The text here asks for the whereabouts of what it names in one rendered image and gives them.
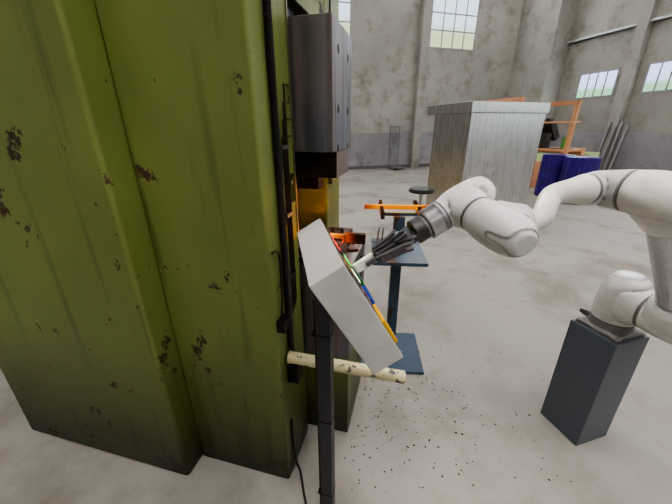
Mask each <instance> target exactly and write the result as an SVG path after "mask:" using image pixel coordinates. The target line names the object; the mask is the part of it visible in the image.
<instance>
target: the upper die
mask: <svg viewBox="0 0 672 504"><path fill-rule="evenodd" d="M295 163H296V177H312V178H338V177H340V176H341V175H343V174H345V173H346V172H348V148H347V149H343V150H340V151H336V152H295Z"/></svg>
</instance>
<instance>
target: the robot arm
mask: <svg viewBox="0 0 672 504"><path fill-rule="evenodd" d="M495 197H496V188H495V186H494V185H493V183H492V182H491V181H490V180H489V179H487V178H485V177H481V176H479V177H474V178H470V179H468V180H465V181H463V182H461V183H459V184H457V185H455V186H453V187H452V188H450V189H449V190H447V191H446V192H444V193H443V194H442V195H441V196H440V197H439V198H438V199H437V200H436V201H434V202H433V203H431V204H430V205H428V206H427V207H425V208H423V209H422V210H420V211H419V212H418V216H415V217H413V218H412V219H410V220H409V221H407V227H406V228H404V229H401V230H400V231H396V229H393V230H392V231H391V232H390V234H388V235H387V236H386V237H385V238H383V239H382V240H381V241H379V242H378V243H377V244H376V245H374V246H373V247H372V248H371V249H372V251H371V253H369V254H368V255H366V256H365V257H363V258H361V259H360V260H358V261H356V262H355V263H353V264H352V266H353V268H354V269H355V271H356V273H357V274H358V273H360V272H362V271H363V270H365V269H366V268H368V267H370V266H371V265H373V264H374V263H376V262H381V263H385V262H387V261H389V260H391V259H394V258H396V257H398V256H400V255H402V254H404V253H407V252H411V251H413V250H414V247H413V244H415V243H416V242H419V243H423V242H424V241H426V240H427V239H429V238H431V236H432V237H434V238H435V237H437V236H439V235H440V234H442V233H444V232H445V231H447V230H449V229H450V228H452V227H454V226H456V227H458V228H462V229H464V230H465V231H467V232H468V233H469V235H470V236H471V237H472V238H474V239H475V240H476V241H477V242H479V243H480V244H482V245H483V246H484V247H486V248H488V249H489V250H491V251H493V252H495V253H497V254H499V255H502V256H506V257H512V258H518V257H522V256H524V255H526V254H528V253H530V252H531V251H532V250H533V249H534V248H535V247H536V245H537V243H538V241H539V232H538V231H540V230H542V229H544V228H546V227H547V226H549V225H550V224H551V223H552V221H553V220H554V218H555V216H556V213H557V210H558V207H559V205H560V203H570V204H578V205H597V206H599V207H603V208H608V209H612V210H616V211H620V212H624V213H628V214H629V216H630V217H631V218H632V219H633V220H634V221H635V223H636V224H637V225H638V226H639V228H640V229H641V230H642V231H643V232H645V233H646V238H647V245H648V252H649V259H650V266H651V273H652V279H653V285H652V283H651V282H650V280H649V279H648V278H646V277H645V276H644V275H642V274H640V273H637V272H632V271H625V270H620V271H616V272H614V273H612V274H611V275H609V276H608V277H607V278H606V279H605V280H604V281H603V282H602V283H601V285H600V287H599V288H598V291H597V293H596V295H595V298H594V301H593V306H592V310H591V309H588V308H585V307H581V308H580V310H579V311H580V312H581V313H582V314H583V315H585V317H577V318H576V320H575V321H576V322H578V323H580V324H583V325H585V326H586V327H588V328H590V329H592V330H593V331H595V332H597V333H599V334H601V335H602V336H604V337H606V338H607V339H609V340H610V341H611V342H613V343H616V344H619V343H620V342H622V341H625V340H629V339H633V338H637V337H645V335H646V334H645V333H644V332H643V331H645V332H646V333H648V334H650V335H652V336H654V337H656V338H658V339H660V340H662V341H664V342H666V343H668V344H670V345H672V171H665V170H639V169H623V170H602V171H594V172H590V173H586V174H581V175H578V176H576V177H573V178H570V179H567V180H564V181H560V182H557V183H554V184H551V185H549V186H547V187H546V188H544V189H543V190H542V191H541V192H540V194H539V195H538V197H537V200H536V203H535V205H534V208H533V210H532V209H531V208H530V207H528V206H527V205H525V204H521V203H512V202H506V201H502V200H500V201H495V200H494V199H495ZM652 286H654V289H652ZM635 327H638V328H640V329H642V330H643V331H641V330H638V329H636V328H635Z"/></svg>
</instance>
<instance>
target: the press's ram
mask: <svg viewBox="0 0 672 504"><path fill-rule="evenodd" d="M288 28H289V47H290V66H291V86H292V105H293V124H294V144H295V152H336V151H340V150H343V149H347V148H350V147H351V84H352V38H351V37H350V35H349V34H348V33H347V31H346V30H345V29H344V27H343V26H342V25H341V24H340V22H339V21H338V20H337V18H336V17H335V16H334V14H333V13H332V12H327V13H316V14H306V15H296V16H288Z"/></svg>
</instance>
